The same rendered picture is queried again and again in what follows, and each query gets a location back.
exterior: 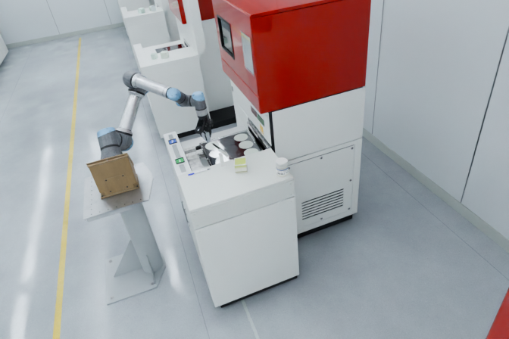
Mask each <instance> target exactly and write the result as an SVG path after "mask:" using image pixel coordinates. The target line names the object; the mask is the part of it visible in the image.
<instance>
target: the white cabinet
mask: <svg viewBox="0 0 509 339"><path fill-rule="evenodd" d="M170 163H171V160H170ZM171 166H172V169H173V165H172V163H171ZM173 174H174V177H175V180H176V184H177V188H178V191H179V193H180V198H181V201H182V202H181V203H182V206H183V211H184V213H185V216H186V221H187V223H188V224H189V229H190V232H191V234H192V238H193V241H194V243H195V248H196V250H197V253H198V257H199V259H200V262H201V267H202V269H203V272H204V274H205V278H206V281H207V284H208V288H209V291H210V293H211V297H212V300H213V302H214V306H215V307H218V306H221V308H222V307H225V306H228V305H230V304H232V303H235V302H238V301H240V300H243V299H245V298H247V297H250V296H253V295H255V294H258V293H261V292H262V291H265V290H268V289H270V288H273V287H276V286H277V285H281V284H283V283H286V282H288V281H291V280H293V279H295V278H297V275H299V265H298V238H297V223H296V209H295V196H293V197H289V198H286V199H284V200H281V201H277V202H275V203H272V204H268V205H267V206H264V207H260V208H257V209H255V210H251V211H248V212H246V213H242V214H239V215H237V216H233V217H230V218H228V219H224V220H221V221H219V222H215V223H212V224H210V225H207V226H204V227H201V228H199V229H194V228H193V226H192V222H191V219H190V217H189V213H188V210H187V208H186V204H185V201H184V199H183V195H182V192H181V190H180V186H179V183H178V181H177V178H176V174H175V172H174V169H173Z"/></svg>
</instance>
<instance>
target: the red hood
mask: <svg viewBox="0 0 509 339"><path fill-rule="evenodd" d="M212 4H213V9H214V18H215V23H216V28H217V37H218V42H219V47H220V56H221V61H222V66H223V71H224V73H225V74H226V75H227V76H228V77H229V78H230V79H231V80H232V81H233V83H234V84H235V85H236V86H237V87H238V88H239V90H240V91H241V92H242V93H243V95H244V96H245V97H246V98H247V99H248V100H249V101H250V102H251V103H252V104H253V106H254V107H255V108H256V109H257V110H258V112H259V113H260V114H265V113H267V112H271V111H274V110H279V109H282V108H284V107H290V106H292V105H296V104H300V103H304V102H307V101H312V100H315V99H318V98H323V97H326V96H329V95H334V94H337V93H340V92H345V91H348V90H351V89H356V88H359V87H362V86H365V83H366V72H367V51H368V39H369V28H370V7H371V0H212Z"/></svg>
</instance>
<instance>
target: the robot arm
mask: <svg viewBox="0 0 509 339"><path fill-rule="evenodd" d="M123 83H124V84H125V85H126V86H127V87H129V88H128V92H129V97H128V99H127V102H126V106H125V109H124V112H123V116H122V118H121V121H120V125H119V127H118V128H117V129H115V128H114V127H107V128H103V129H100V130H99V131H98V132H97V138H98V143H99V147H100V150H101V160H102V159H105V158H108V157H113V156H116V155H119V154H122V153H123V152H122V151H128V150H129V149H131V147H132V146H133V138H132V136H133V134H132V128H133V124H134V121H135V118H136V115H137V111H138V109H139V105H140V102H141V99H142V98H143V97H145V94H147V93H148V92H152V93H155V94H156V95H160V96H162V97H165V98H168V99H170V100H172V101H175V102H176V105H177V106H179V107H195V111H196V113H197V116H198V123H197V126H196V128H195V132H196V133H197V134H200V135H201V137H202V138H203V139H204V140H205V141H206V142H209V141H210V140H211V135H212V131H211V127H213V121H212V119H210V118H209V114H208V109H207V106H206V102H205V97H204V93H203V92H200V91H197V92H193V93H192V95H186V94H184V93H183V92H181V91H180V90H179V89H176V88H171V87H169V86H166V85H164V84H161V83H159V82H155V81H154V80H151V79H148V78H146V77H145V76H143V75H141V74H139V73H137V72H136V71H133V70H128V71H127V72H125V74H124V75H123ZM211 122H212V124H211Z"/></svg>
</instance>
